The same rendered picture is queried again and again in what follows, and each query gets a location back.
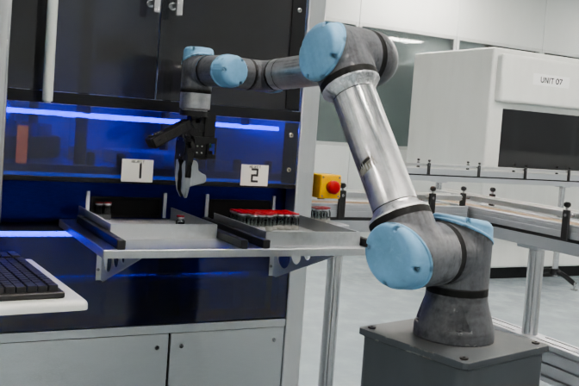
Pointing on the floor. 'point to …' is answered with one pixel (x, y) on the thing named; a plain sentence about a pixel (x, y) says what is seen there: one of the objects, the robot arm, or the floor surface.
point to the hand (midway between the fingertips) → (180, 191)
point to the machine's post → (295, 202)
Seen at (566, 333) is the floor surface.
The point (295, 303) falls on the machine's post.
